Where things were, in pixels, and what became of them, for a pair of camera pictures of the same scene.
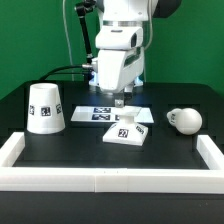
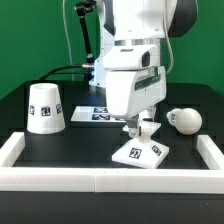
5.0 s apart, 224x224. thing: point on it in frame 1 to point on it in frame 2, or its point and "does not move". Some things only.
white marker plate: x=110 y=114 does not move
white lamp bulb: x=187 y=120 does not move
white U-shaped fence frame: x=110 y=179 does not move
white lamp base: x=127 y=132 to x=143 y=152
